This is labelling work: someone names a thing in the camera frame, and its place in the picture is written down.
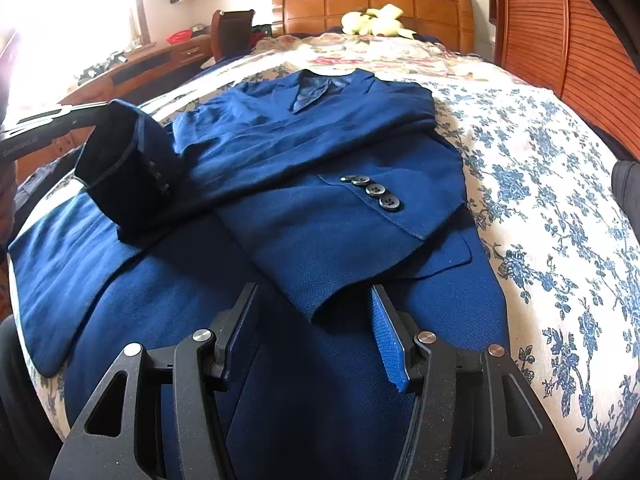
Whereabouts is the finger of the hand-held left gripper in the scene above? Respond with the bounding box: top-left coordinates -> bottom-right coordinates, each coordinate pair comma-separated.
2,101 -> 111,135

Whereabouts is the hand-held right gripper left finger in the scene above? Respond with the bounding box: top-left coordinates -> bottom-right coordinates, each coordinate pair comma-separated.
50,282 -> 259,480

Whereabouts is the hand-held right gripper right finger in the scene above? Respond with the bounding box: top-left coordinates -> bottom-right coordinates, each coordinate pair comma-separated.
370,284 -> 576,480

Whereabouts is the blue suit jacket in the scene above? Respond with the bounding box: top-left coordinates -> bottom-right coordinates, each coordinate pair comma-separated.
7,69 -> 511,480

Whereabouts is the black tool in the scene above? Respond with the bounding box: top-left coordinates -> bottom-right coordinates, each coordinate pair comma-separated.
75,52 -> 131,84

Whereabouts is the wooden framed window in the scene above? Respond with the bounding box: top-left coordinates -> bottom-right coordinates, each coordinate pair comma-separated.
0,0 -> 151,126

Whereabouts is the long wooden desk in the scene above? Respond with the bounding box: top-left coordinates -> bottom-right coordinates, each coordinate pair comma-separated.
20,35 -> 216,181

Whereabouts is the blue floral bed sheet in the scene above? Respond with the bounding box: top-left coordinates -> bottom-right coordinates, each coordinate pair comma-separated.
10,80 -> 640,480

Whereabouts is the dark wooden chair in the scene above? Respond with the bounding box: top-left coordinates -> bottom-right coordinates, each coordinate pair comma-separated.
211,8 -> 256,59

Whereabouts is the wooden bed headboard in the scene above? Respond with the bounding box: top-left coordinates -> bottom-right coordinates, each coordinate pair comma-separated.
271,0 -> 475,55

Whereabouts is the grey garment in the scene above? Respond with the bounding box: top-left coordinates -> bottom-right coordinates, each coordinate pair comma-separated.
611,160 -> 640,222

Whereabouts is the pink floral quilt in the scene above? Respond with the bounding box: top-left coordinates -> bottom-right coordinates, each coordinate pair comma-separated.
250,32 -> 501,86

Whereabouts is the yellow plush toy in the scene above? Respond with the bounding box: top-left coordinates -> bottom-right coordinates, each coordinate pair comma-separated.
341,4 -> 418,40

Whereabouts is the wooden slatted wardrobe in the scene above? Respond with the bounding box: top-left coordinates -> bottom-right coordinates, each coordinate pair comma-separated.
492,0 -> 640,161

